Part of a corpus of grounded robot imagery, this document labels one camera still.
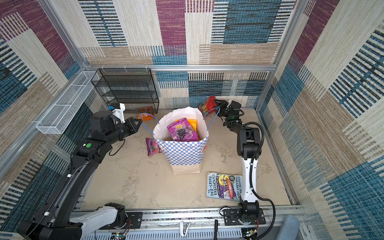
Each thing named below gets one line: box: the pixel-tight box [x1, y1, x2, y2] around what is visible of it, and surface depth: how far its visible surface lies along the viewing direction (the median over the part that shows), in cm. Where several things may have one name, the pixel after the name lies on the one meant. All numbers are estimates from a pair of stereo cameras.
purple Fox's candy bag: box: [145, 137, 163, 156], surface depth 98 cm
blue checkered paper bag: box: [183, 106, 220, 175], surface depth 79 cm
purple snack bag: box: [167, 117, 199, 142], surface depth 87 cm
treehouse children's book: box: [206, 172, 243, 202], surface depth 83 cm
